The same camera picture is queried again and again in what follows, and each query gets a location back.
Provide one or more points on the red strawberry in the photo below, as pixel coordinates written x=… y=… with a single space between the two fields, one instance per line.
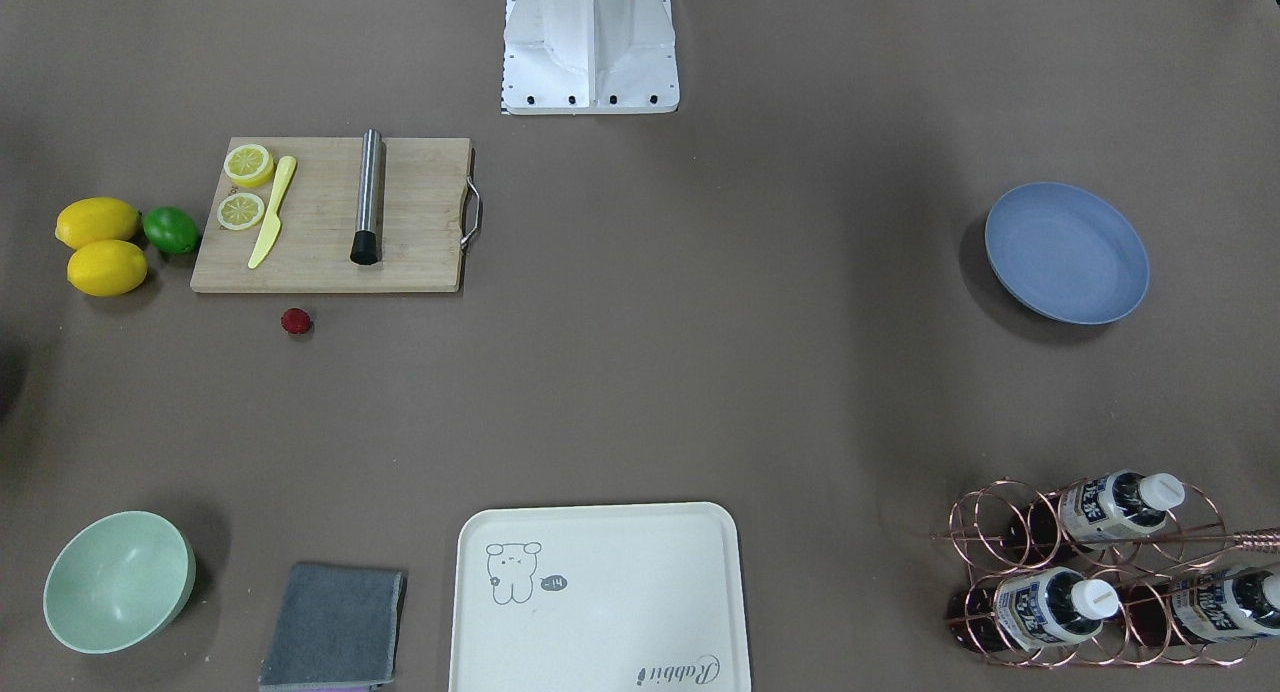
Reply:
x=296 y=321

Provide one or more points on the blue plate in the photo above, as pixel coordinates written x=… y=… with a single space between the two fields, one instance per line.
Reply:
x=1066 y=254

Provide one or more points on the cream rabbit tray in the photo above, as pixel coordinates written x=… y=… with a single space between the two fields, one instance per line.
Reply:
x=636 y=597

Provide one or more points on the steel muddler black tip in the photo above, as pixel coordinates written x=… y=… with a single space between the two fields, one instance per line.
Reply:
x=366 y=245

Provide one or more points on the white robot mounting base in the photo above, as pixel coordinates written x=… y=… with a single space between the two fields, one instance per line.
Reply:
x=589 y=57

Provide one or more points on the wooden cutting board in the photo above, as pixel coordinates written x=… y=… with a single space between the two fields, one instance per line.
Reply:
x=422 y=223

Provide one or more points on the yellow plastic knife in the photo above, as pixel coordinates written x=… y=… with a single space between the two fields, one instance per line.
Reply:
x=271 y=224

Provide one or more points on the lemon slice on board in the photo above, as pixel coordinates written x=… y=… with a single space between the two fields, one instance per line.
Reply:
x=240 y=211

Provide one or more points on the grey folded cloth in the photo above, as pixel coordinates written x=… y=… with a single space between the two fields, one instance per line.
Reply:
x=336 y=630

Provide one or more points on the lemon half on board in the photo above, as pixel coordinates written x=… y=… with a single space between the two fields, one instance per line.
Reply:
x=249 y=166

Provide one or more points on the green lime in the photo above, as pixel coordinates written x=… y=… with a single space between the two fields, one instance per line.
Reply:
x=171 y=230

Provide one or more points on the lower drink bottle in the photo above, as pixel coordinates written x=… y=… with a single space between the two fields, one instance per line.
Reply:
x=1055 y=607
x=1228 y=606

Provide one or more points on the upper dark drink bottle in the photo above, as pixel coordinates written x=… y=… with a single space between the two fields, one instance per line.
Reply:
x=1089 y=515

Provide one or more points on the lower yellow lemon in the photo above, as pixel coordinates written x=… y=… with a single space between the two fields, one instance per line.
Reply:
x=107 y=268

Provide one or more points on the yellow lemon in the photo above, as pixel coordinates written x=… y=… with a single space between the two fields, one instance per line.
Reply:
x=107 y=268
x=96 y=219

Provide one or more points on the upper yellow lemon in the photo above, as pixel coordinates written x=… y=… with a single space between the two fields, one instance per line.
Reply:
x=96 y=219

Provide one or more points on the mint green bowl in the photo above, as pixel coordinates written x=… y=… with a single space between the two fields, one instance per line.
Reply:
x=119 y=581

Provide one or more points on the copper wire bottle rack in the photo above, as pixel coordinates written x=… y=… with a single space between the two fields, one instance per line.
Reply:
x=1196 y=540

